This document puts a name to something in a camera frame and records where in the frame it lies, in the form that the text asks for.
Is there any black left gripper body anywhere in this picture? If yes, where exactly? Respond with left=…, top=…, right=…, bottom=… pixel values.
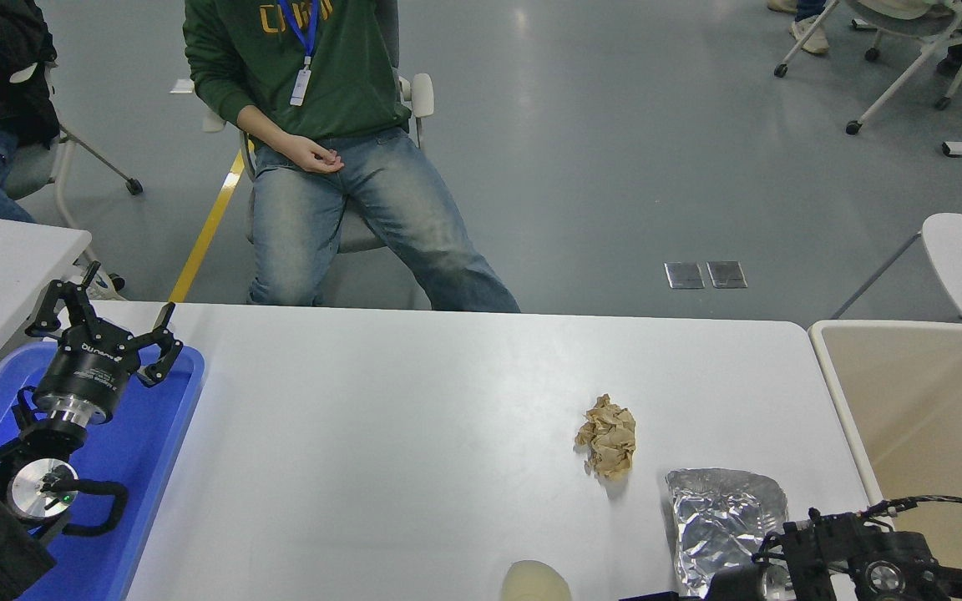
left=33, top=327, right=142, bottom=412

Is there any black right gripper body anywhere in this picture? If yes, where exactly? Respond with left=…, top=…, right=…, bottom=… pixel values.
left=703, top=563, right=767, bottom=601

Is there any white paper cup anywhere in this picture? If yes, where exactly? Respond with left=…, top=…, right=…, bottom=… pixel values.
left=501, top=560, right=573, bottom=601

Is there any tan paper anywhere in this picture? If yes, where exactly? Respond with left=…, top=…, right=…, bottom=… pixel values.
left=575, top=394, right=638, bottom=480

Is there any person's right hand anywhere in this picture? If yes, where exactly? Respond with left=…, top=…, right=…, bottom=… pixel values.
left=279, top=134, right=346, bottom=174

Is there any blue plastic tray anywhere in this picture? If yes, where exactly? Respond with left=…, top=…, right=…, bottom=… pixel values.
left=0, top=341, right=206, bottom=601

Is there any large pale bin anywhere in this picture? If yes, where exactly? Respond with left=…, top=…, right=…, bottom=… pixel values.
left=808, top=320, right=962, bottom=601

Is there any metal floor plate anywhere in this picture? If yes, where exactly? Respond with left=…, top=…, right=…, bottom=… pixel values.
left=706, top=260, right=747, bottom=289
left=665, top=261, right=705, bottom=290

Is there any white-framed wheeled chair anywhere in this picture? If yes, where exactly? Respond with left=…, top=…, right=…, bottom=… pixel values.
left=773, top=0, right=962, bottom=136

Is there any blue lanyard with badge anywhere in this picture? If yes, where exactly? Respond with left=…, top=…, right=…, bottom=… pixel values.
left=278, top=0, right=321, bottom=107

